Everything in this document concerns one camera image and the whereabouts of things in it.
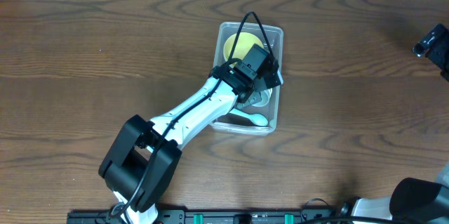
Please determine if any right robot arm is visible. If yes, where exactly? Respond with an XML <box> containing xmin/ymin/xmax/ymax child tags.
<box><xmin>338</xmin><ymin>24</ymin><xmax>448</xmax><ymax>223</ymax></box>

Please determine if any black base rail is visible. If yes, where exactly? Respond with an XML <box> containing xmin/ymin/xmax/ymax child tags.
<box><xmin>67</xmin><ymin>202</ymin><xmax>341</xmax><ymax>224</ymax></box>

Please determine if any white cup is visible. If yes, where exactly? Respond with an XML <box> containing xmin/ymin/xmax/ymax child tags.
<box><xmin>252</xmin><ymin>88</ymin><xmax>272</xmax><ymax>107</ymax></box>

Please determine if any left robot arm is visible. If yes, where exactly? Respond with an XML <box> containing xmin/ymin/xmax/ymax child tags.
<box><xmin>98</xmin><ymin>59</ymin><xmax>283</xmax><ymax>223</ymax></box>

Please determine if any mint green spoon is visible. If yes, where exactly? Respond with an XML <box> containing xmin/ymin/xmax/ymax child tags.
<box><xmin>229</xmin><ymin>108</ymin><xmax>269</xmax><ymax>126</ymax></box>

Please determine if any clear plastic container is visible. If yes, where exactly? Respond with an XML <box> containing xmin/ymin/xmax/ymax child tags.
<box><xmin>210</xmin><ymin>22</ymin><xmax>283</xmax><ymax>136</ymax></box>

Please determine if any yellow bowl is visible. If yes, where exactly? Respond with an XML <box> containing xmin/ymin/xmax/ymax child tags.
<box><xmin>223</xmin><ymin>32</ymin><xmax>264</xmax><ymax>62</ymax></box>

